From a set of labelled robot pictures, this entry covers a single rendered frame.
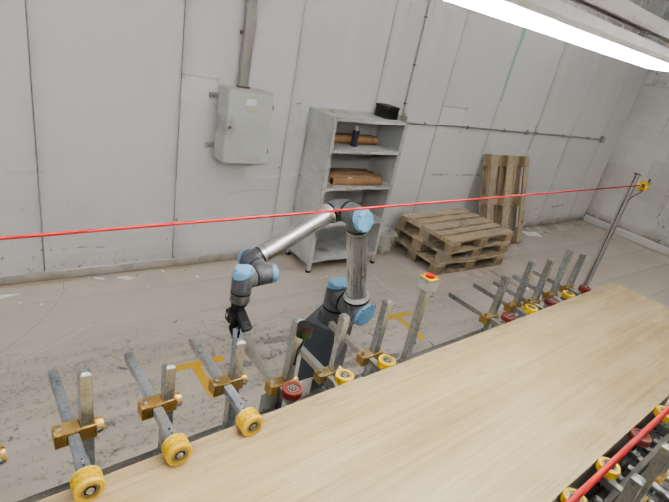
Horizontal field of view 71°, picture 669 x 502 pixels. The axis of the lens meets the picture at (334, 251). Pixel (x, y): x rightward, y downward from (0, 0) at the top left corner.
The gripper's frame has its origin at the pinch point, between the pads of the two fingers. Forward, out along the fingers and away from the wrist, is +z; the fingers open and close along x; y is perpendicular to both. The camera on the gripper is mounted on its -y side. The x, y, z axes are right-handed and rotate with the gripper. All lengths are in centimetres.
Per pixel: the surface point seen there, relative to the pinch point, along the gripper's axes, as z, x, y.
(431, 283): -38, -78, -40
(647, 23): -160, -111, -73
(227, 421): 6.0, 22.6, -38.0
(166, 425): -13, 50, -47
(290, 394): -7.9, 2.7, -48.1
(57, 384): -13, 75, -15
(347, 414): -7, -12, -66
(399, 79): -108, -280, 209
